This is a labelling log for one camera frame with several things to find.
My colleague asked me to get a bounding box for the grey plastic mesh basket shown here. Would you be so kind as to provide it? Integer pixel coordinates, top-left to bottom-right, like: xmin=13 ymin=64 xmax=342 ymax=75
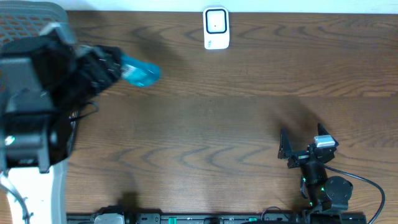
xmin=1 ymin=1 xmax=68 ymax=47

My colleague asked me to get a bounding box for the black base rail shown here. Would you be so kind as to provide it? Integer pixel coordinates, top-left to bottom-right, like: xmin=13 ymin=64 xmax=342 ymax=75
xmin=67 ymin=206 xmax=366 ymax=224

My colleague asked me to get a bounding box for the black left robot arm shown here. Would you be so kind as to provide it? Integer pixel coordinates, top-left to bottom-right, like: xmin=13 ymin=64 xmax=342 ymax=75
xmin=1 ymin=35 xmax=123 ymax=223

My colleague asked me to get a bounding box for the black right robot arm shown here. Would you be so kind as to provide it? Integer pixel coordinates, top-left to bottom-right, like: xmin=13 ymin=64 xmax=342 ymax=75
xmin=277 ymin=123 xmax=353 ymax=223

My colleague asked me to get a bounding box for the teal mouthwash bottle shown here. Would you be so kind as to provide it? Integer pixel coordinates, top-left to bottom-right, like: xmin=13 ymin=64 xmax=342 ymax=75
xmin=121 ymin=55 xmax=161 ymax=87

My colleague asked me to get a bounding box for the white barcode scanner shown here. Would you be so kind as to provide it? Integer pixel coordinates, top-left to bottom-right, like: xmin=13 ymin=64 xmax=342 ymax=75
xmin=203 ymin=7 xmax=230 ymax=50

